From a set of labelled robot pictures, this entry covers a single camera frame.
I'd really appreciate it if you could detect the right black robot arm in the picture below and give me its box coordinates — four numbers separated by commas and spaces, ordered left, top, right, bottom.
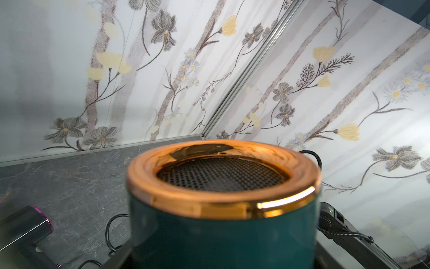
318, 202, 400, 269

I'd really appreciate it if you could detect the dark green hair dryer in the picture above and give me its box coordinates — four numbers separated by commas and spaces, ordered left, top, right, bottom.
77, 140, 323, 269

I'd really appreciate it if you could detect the black hair dryer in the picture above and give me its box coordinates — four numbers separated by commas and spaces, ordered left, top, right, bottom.
1, 205, 62, 269

